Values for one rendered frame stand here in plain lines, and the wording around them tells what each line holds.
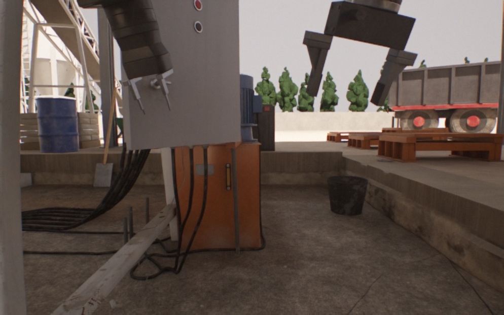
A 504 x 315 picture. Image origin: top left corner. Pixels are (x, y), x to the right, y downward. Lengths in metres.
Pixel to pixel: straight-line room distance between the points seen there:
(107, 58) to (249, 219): 4.92
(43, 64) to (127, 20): 13.62
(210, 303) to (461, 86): 8.53
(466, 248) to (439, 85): 7.58
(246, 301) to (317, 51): 0.98
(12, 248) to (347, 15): 0.73
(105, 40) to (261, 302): 5.53
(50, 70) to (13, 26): 13.37
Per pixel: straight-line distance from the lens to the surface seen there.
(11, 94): 0.69
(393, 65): 0.53
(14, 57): 0.72
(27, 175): 4.29
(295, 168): 3.23
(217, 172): 1.44
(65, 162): 4.05
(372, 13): 0.48
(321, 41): 0.46
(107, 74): 5.84
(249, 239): 1.55
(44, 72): 14.18
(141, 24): 0.47
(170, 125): 0.67
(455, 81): 8.99
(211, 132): 0.77
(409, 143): 2.99
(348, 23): 0.46
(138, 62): 0.48
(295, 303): 1.18
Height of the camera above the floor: 0.69
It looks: 6 degrees down
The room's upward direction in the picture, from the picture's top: 1 degrees counter-clockwise
